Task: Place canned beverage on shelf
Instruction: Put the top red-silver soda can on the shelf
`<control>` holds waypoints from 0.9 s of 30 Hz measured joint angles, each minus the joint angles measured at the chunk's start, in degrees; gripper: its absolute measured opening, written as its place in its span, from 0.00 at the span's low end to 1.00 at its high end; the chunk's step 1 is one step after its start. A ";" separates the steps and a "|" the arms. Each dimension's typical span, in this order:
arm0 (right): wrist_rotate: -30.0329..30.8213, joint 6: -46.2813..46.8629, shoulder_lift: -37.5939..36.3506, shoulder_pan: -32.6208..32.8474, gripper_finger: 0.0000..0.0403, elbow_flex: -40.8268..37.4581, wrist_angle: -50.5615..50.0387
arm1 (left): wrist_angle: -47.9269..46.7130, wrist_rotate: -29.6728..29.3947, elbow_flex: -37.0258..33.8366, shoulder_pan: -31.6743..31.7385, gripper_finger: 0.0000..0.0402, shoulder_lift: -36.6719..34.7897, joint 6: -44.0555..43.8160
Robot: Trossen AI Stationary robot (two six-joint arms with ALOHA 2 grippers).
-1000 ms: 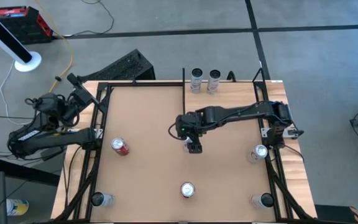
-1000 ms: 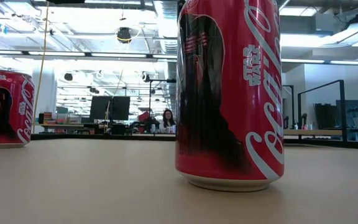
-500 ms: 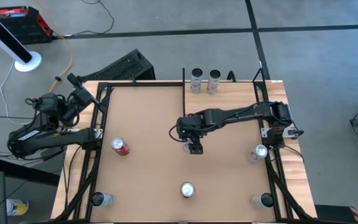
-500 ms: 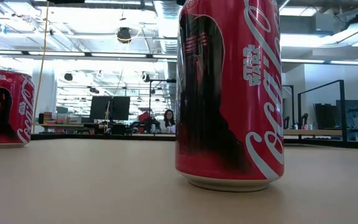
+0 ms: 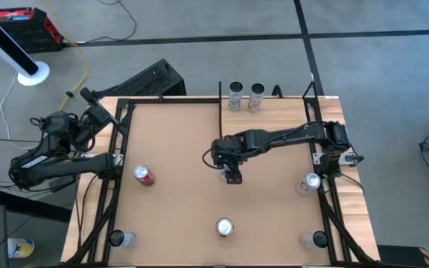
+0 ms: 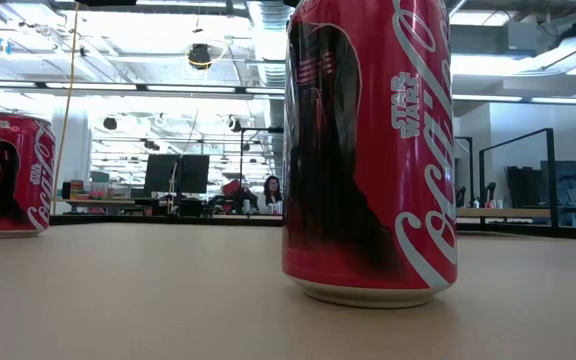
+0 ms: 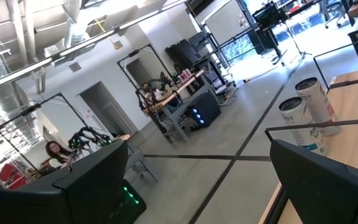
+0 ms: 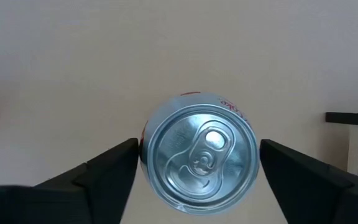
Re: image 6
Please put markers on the red Coca-Cola can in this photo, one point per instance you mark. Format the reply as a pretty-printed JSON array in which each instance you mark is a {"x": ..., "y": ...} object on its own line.
[
  {"x": 368, "y": 175},
  {"x": 18, "y": 175}
]

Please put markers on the person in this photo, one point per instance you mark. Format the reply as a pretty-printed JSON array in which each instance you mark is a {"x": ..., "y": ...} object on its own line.
[{"x": 272, "y": 189}]

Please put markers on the black background monitor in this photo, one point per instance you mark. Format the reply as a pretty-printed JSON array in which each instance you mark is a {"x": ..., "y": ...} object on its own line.
[
  {"x": 195, "y": 173},
  {"x": 160, "y": 172}
]

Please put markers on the black ceiling-hung device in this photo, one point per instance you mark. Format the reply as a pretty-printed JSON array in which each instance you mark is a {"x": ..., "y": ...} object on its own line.
[{"x": 199, "y": 56}]

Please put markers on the background wooden desk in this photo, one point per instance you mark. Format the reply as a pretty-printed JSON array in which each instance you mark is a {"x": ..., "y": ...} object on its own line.
[{"x": 98, "y": 202}]

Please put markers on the black background equipment rack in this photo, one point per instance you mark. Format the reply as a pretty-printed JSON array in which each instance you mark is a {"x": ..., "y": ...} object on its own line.
[{"x": 563, "y": 180}]

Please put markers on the black background rig frame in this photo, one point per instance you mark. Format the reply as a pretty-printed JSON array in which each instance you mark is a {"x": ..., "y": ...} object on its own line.
[{"x": 263, "y": 129}]

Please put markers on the black aluminium rig frame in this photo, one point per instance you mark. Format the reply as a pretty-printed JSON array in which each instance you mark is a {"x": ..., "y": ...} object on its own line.
[{"x": 168, "y": 220}]

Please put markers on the silver ventilation duct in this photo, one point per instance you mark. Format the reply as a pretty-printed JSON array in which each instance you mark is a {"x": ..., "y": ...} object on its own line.
[{"x": 268, "y": 40}]

